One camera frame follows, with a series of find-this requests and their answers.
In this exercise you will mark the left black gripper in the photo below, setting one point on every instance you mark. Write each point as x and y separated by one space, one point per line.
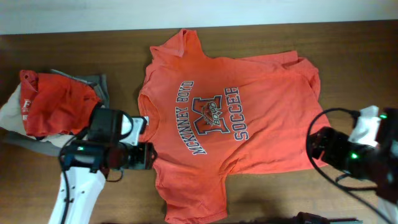
144 155

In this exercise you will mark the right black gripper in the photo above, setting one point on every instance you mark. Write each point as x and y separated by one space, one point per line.
315 144

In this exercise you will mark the beige folded shirt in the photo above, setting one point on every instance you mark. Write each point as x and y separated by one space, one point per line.
56 113

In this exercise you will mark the orange soccer t-shirt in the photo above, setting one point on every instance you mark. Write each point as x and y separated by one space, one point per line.
214 117

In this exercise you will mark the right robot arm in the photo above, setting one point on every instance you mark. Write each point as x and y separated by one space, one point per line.
362 164

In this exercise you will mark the grey folded shirt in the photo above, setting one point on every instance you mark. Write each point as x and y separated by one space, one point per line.
31 146

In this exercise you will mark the red folded shirt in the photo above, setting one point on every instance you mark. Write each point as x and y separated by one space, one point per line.
54 104

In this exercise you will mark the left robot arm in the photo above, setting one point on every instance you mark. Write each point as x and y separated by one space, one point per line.
109 142

